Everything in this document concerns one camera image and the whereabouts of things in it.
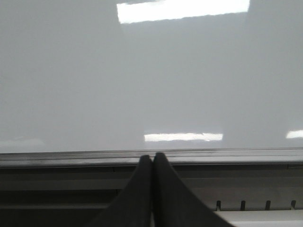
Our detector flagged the white whiteboard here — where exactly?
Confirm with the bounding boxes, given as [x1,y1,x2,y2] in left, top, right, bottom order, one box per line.
[0,0,303,168]

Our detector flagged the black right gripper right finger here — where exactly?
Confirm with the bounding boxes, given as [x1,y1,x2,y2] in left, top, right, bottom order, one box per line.
[152,152,232,227]

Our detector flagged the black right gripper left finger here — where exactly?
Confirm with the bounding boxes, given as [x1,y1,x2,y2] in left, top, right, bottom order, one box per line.
[87,155,152,227]

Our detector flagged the grey metal cabinet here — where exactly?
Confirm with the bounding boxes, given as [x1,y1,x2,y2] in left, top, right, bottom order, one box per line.
[0,163,303,227]

